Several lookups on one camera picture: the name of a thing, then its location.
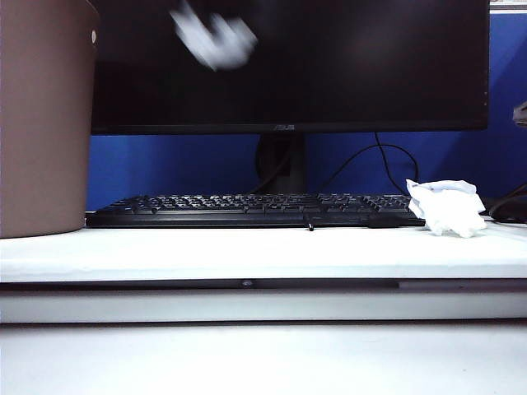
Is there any thick black power cable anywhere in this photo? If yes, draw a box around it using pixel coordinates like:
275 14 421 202
489 183 527 215

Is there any large white paper ball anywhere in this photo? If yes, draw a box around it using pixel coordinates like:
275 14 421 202
405 178 487 239

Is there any black monitor cable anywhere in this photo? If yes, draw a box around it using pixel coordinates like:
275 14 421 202
249 139 289 195

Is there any black computer mouse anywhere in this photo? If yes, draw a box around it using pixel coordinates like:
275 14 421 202
488 201 527 225

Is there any black computer keyboard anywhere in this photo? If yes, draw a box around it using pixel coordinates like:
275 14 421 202
85 193 427 230

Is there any black monitor stand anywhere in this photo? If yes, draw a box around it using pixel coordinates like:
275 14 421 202
254 133 310 197

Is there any brown trash bin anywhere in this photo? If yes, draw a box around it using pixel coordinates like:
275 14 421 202
0 0 101 239

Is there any small plain white paper ball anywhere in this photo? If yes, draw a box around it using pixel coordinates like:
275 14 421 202
169 2 219 72

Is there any thin black looping cable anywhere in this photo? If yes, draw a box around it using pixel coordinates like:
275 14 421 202
320 132 420 197

